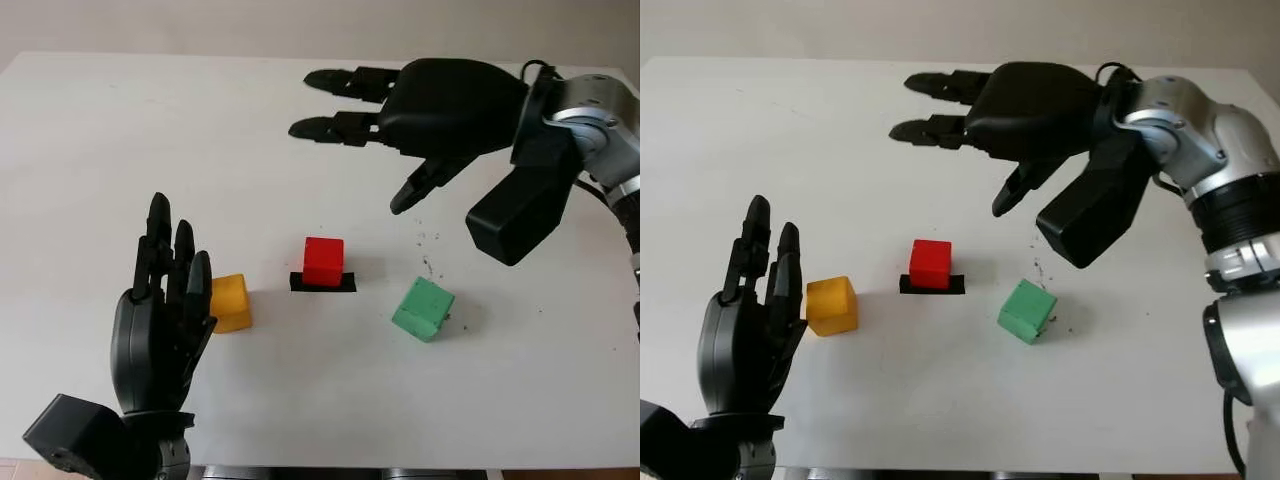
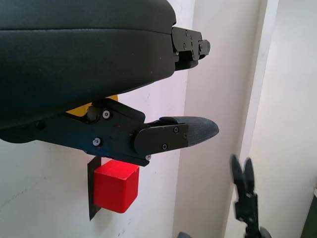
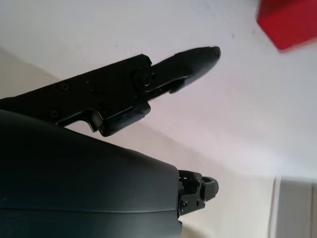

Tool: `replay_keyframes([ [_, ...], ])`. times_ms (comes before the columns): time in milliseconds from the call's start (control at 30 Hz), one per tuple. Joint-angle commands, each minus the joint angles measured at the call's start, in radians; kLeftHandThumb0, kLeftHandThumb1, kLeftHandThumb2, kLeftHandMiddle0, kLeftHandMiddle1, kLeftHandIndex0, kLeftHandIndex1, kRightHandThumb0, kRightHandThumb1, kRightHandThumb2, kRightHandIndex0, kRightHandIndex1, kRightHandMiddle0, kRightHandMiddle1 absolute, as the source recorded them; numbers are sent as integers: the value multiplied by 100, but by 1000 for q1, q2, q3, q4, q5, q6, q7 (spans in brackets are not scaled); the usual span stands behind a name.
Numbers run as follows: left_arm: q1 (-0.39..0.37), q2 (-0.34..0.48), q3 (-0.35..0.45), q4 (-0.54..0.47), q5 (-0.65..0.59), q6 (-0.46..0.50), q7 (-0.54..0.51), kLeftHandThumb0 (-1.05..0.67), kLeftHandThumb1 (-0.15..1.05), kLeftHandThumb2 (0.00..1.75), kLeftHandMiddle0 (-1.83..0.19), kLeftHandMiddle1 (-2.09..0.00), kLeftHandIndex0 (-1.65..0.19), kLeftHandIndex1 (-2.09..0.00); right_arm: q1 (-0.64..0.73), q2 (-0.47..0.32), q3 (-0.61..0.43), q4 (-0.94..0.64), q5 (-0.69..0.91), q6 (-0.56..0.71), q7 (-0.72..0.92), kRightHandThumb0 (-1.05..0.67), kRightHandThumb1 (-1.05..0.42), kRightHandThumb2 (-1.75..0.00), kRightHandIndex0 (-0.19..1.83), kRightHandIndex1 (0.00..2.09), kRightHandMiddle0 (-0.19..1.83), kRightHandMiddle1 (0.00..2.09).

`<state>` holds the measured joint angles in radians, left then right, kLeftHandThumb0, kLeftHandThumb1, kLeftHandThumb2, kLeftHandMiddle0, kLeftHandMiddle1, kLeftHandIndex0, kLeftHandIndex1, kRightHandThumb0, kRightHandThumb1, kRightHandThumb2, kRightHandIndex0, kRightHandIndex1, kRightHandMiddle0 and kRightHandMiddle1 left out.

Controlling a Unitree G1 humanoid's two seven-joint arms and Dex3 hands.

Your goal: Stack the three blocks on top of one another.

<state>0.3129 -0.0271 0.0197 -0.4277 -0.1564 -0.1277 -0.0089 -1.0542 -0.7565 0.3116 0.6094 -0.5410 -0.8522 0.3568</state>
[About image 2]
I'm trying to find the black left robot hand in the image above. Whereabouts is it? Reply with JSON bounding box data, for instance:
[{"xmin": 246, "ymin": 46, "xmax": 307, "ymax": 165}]
[{"xmin": 0, "ymin": 0, "xmax": 220, "ymax": 167}]

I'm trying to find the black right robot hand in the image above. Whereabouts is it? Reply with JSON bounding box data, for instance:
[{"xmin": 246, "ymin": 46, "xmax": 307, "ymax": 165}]
[{"xmin": 229, "ymin": 153, "xmax": 272, "ymax": 238}]

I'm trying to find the yellow wooden block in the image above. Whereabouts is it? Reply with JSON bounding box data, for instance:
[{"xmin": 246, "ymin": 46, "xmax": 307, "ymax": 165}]
[{"xmin": 65, "ymin": 94, "xmax": 120, "ymax": 119}]

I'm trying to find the red wooden block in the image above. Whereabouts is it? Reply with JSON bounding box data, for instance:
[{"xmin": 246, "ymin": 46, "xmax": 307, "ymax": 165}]
[{"xmin": 93, "ymin": 160, "xmax": 140, "ymax": 214}]

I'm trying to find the dark furniture edge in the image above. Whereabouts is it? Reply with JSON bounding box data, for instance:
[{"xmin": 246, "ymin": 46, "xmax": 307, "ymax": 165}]
[{"xmin": 306, "ymin": 184, "xmax": 317, "ymax": 238}]

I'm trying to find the black tape strip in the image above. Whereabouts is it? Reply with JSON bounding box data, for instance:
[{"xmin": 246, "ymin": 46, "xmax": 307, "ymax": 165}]
[{"xmin": 87, "ymin": 156, "xmax": 105, "ymax": 222}]

